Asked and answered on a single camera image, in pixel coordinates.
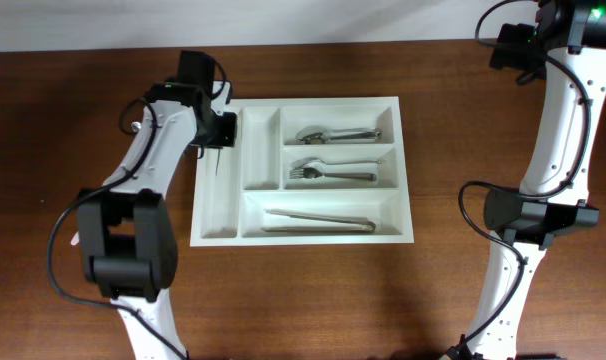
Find large metal spoon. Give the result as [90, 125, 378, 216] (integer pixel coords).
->
[296, 125, 382, 141]
[300, 132, 381, 145]

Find dark-handled metal fork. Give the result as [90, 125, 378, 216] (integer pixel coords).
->
[288, 167, 377, 182]

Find pink plastic knife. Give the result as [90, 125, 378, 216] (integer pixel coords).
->
[70, 232, 79, 246]

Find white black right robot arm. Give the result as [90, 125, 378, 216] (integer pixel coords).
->
[444, 0, 606, 359]

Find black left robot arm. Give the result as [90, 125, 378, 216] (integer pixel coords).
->
[73, 50, 237, 359]

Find small teaspoon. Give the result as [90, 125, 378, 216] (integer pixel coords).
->
[131, 122, 141, 134]
[215, 148, 222, 176]

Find metal tongs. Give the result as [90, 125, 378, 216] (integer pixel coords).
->
[262, 209, 377, 234]

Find white plastic cutlery tray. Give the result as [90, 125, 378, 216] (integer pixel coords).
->
[190, 97, 414, 247]

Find black left camera cable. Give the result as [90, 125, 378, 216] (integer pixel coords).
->
[46, 57, 229, 360]

